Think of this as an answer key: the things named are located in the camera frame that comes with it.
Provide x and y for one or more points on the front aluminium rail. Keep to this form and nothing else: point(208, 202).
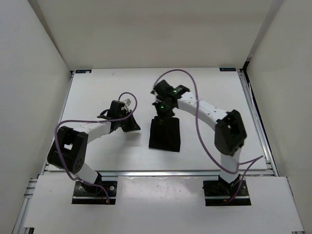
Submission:
point(267, 172)

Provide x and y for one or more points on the left blue corner label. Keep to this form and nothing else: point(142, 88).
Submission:
point(83, 71)

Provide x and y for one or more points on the black skirt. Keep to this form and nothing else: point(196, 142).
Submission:
point(165, 134)

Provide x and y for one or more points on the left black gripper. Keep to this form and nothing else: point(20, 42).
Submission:
point(133, 126)

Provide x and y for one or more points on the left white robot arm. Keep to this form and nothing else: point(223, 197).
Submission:
point(72, 137)

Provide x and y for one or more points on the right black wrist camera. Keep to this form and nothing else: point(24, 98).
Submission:
point(162, 88)

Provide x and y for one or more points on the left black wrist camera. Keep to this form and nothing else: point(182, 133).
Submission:
point(117, 110)

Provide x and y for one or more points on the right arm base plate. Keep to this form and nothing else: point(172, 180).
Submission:
point(220, 193)

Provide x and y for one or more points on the blue corner label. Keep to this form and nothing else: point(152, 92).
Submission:
point(227, 69)
point(83, 71)

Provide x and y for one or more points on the right blue corner label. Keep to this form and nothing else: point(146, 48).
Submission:
point(227, 69)

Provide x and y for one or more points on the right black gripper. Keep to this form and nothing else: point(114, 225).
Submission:
point(157, 104)

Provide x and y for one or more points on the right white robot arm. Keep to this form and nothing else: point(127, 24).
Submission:
point(228, 127)

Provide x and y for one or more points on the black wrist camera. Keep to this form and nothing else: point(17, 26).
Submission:
point(162, 88)
point(117, 110)

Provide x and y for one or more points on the right aluminium frame rail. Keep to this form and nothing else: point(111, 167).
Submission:
point(248, 92)

